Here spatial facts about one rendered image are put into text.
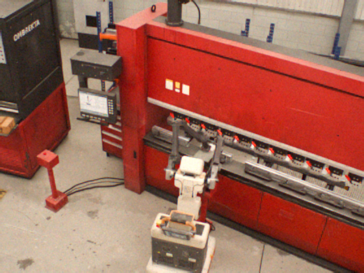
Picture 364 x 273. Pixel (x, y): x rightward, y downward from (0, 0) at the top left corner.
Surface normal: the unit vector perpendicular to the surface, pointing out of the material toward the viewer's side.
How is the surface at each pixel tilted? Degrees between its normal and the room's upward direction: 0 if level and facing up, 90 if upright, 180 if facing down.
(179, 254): 90
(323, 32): 90
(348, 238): 90
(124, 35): 90
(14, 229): 0
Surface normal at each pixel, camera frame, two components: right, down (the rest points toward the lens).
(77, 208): 0.04, -0.82
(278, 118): -0.51, 0.48
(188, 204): -0.26, 0.43
